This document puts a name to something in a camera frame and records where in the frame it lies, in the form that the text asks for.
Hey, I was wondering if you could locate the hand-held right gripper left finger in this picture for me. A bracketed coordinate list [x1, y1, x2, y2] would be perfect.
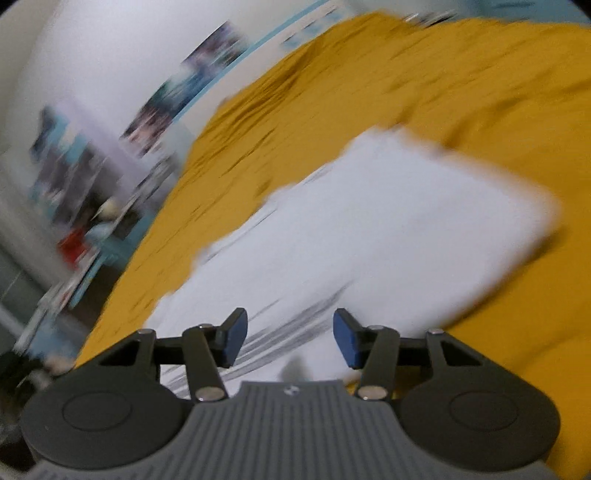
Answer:
[95, 307, 249, 402]

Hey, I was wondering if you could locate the wall poster of photos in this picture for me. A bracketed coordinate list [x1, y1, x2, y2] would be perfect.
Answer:
[119, 21, 252, 158]

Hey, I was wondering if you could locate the light blue shelf unit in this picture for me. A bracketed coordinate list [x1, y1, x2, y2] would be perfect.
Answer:
[25, 105, 188, 319]

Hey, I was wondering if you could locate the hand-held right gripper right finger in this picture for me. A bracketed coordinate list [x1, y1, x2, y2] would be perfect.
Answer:
[333, 308, 485, 401]

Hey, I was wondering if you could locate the yellow blanket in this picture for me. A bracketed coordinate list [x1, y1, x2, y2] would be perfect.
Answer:
[74, 11, 591, 480]

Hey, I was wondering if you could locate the white long-sleeve shirt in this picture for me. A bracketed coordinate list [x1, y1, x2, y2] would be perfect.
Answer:
[148, 127, 562, 400]

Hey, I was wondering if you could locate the blue-framed wall poster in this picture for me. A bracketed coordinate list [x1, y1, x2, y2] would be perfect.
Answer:
[247, 0, 354, 52]

